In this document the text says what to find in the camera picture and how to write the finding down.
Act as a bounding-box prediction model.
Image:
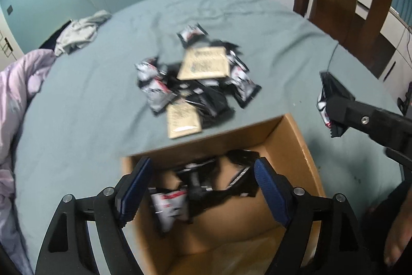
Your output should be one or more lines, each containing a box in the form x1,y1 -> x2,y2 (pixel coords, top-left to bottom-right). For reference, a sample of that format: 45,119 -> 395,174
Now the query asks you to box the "white antler snack packet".
149,188 -> 189,234

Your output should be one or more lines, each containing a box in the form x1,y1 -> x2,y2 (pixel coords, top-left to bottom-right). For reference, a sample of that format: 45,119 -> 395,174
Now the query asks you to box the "black foil snack packet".
174,149 -> 260,219

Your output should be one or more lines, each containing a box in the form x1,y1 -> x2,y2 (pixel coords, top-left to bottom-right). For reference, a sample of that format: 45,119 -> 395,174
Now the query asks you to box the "beige snack packet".
166,98 -> 202,139
177,47 -> 230,81

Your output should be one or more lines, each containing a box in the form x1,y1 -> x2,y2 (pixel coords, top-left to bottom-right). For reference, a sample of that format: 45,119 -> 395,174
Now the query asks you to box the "person's right hand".
384,188 -> 412,266

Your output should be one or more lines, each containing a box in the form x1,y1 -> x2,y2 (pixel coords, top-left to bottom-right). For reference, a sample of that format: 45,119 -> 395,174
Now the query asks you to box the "brown cardboard box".
132,114 -> 325,274

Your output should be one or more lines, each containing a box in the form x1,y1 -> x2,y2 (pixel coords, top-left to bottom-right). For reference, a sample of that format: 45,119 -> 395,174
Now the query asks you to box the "lilac duvet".
1,49 -> 57,274

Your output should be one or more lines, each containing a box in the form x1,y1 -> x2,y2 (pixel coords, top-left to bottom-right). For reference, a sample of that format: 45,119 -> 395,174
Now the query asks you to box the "grey crumpled garment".
54,10 -> 112,56

